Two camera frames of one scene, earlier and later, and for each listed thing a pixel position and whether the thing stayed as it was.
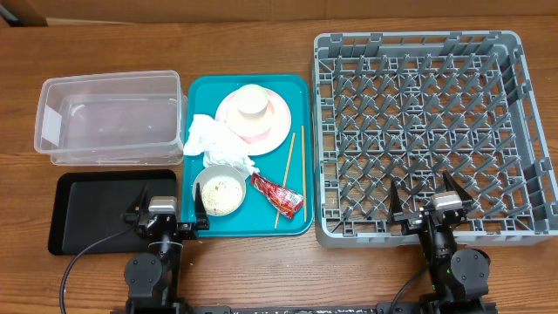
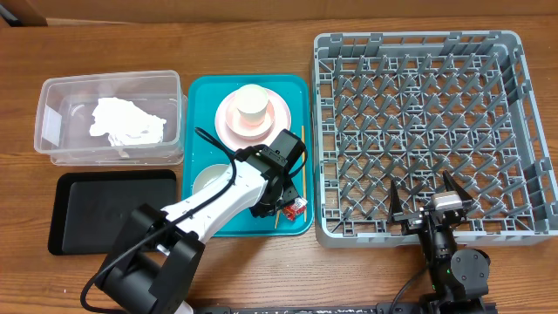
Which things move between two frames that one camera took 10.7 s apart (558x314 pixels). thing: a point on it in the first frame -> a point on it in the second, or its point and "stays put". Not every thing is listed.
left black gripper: x=201 y=221 -> x=291 y=193
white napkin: x=219 y=145 -> x=125 y=124
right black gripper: x=411 y=220 stays put
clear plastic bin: x=135 y=118 stays put
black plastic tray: x=85 y=208 stays put
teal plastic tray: x=250 y=146 stays put
